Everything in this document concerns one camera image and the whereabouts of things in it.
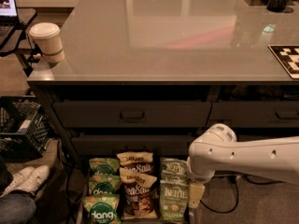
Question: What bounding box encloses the green kettle jalapeno bag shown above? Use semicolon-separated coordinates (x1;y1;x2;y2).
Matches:
160;180;189;222
160;158;188;184

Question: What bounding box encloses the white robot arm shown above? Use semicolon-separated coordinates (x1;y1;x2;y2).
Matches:
187;123;299;209

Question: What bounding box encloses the front brown sea salt bag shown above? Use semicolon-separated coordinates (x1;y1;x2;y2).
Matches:
120;168;157;219

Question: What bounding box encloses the brown sea salt bag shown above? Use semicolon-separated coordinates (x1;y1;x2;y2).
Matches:
117;151;155;175
120;168;157;219

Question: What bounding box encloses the back brown sea salt bag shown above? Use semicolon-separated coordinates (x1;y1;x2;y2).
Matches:
117;151;155;175

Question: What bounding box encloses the top right grey drawer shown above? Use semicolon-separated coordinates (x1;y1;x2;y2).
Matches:
207;101;299;128

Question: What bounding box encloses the front green dang chip bag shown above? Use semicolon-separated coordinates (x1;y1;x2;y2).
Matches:
83;194;121;224

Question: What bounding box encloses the green dang chip bag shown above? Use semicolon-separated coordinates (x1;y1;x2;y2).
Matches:
83;194;121;224
89;158;120;175
89;175;121;195

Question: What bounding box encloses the middle green dang chip bag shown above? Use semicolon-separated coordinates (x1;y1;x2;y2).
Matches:
89;175;121;195

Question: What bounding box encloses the back green dang chip bag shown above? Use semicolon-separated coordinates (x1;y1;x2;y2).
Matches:
89;158;120;175

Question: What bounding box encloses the open bottom left drawer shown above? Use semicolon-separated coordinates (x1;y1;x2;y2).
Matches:
81;153;187;224

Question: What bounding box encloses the middle left grey drawer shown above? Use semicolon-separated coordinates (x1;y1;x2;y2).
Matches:
72;135;194;156

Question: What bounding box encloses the top left grey drawer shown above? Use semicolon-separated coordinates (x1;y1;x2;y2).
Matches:
52;101;211;128

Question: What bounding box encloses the white sneaker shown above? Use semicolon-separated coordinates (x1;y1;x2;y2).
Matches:
2;166;35;196
14;165;50;196

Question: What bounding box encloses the checkered fiducial marker board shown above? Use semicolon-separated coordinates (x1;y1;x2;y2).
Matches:
268;45;299;79

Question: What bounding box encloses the black plastic crate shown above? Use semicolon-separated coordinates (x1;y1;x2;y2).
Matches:
0;95;50;158

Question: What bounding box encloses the person leg in jeans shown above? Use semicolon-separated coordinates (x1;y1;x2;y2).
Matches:
0;157;37;224

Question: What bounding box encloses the white paper coffee cup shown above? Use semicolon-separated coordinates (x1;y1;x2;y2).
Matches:
29;22;64;63

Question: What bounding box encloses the open laptop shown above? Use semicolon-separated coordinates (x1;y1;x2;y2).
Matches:
0;0;19;49

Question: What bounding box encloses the black power cable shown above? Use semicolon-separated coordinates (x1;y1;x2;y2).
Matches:
199;175;284;215

